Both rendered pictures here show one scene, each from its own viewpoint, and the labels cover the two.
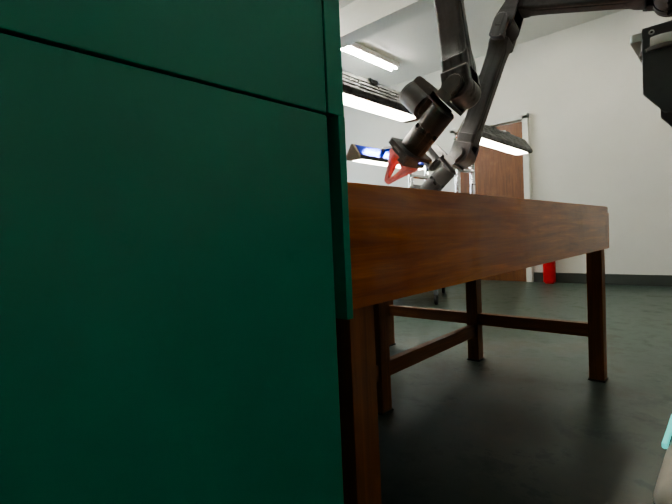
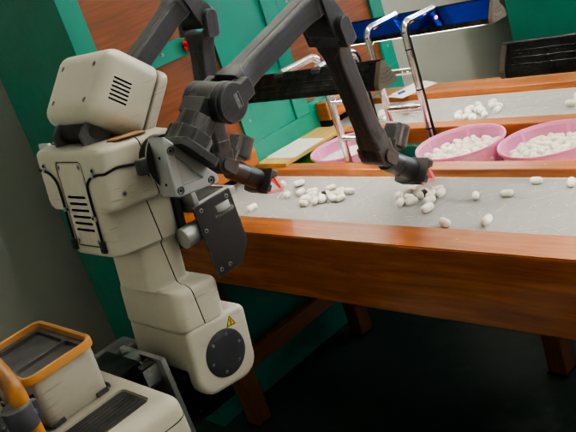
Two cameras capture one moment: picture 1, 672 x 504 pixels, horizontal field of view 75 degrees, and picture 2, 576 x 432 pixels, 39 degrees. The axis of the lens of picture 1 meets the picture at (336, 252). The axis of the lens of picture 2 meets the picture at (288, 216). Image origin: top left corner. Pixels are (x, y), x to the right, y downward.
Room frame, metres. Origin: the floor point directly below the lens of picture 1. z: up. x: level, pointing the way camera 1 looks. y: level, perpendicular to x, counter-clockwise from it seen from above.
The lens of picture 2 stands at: (1.34, -2.33, 1.51)
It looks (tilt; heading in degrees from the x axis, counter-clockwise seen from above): 19 degrees down; 98
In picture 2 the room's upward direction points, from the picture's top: 19 degrees counter-clockwise
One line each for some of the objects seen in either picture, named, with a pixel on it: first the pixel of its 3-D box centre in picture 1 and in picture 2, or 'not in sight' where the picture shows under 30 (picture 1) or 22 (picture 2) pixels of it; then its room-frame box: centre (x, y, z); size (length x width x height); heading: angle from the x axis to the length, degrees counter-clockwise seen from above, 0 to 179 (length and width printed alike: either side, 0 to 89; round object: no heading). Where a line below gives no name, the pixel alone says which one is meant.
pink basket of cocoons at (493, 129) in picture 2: not in sight; (463, 155); (1.55, -0.04, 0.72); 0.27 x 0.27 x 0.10
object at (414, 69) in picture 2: not in sight; (415, 82); (1.49, 0.29, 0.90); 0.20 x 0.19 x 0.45; 138
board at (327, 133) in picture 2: not in sight; (303, 146); (1.06, 0.41, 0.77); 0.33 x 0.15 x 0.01; 48
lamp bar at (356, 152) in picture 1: (390, 158); not in sight; (2.25, -0.30, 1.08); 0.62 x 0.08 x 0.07; 138
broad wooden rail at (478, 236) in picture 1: (521, 232); (403, 266); (1.30, -0.56, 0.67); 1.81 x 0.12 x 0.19; 138
